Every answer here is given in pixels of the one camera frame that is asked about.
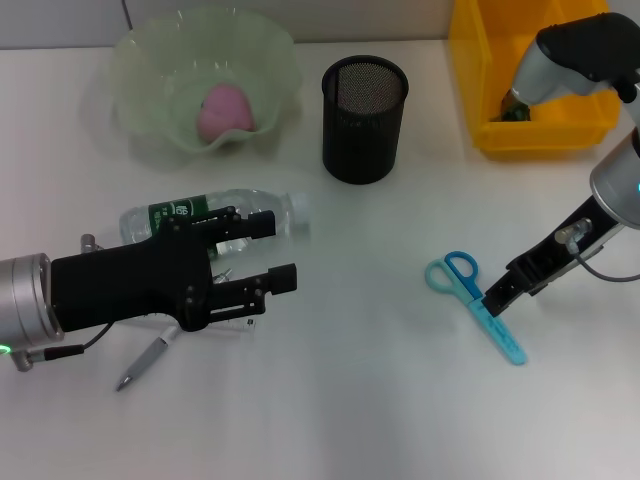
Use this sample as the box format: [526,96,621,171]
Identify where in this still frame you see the silver ballpoint pen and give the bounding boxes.
[115,268,234,392]

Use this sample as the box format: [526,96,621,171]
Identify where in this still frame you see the translucent green fruit bowl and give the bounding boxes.
[112,8,305,162]

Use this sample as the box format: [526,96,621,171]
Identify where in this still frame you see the green plastic wrapper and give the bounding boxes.
[492,89,534,123]

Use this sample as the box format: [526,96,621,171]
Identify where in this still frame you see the wrist cable with connector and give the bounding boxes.
[14,232,117,374]
[554,217,640,282]

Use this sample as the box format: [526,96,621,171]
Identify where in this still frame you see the left wrist cable with connector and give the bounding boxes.
[14,232,117,374]

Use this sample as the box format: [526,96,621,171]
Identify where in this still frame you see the yellow plastic bin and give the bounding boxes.
[447,0,624,160]

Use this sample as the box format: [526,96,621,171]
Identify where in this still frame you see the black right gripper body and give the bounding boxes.
[504,197,621,289]

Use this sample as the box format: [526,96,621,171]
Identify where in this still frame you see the black mesh pen holder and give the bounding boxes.
[320,55,410,186]

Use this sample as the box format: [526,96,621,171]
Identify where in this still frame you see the clear plastic ruler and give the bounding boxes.
[113,313,259,342]

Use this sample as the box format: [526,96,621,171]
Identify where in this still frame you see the clear water bottle green label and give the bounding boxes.
[118,187,312,259]

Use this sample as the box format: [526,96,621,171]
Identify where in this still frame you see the right wrist cable with connector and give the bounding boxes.
[554,217,640,282]

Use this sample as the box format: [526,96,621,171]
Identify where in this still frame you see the pink toy peach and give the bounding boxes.
[195,83,255,144]

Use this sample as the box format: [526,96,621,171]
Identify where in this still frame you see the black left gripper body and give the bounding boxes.
[49,218,217,334]

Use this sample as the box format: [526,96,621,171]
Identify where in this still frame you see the blue scissors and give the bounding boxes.
[425,251,529,367]

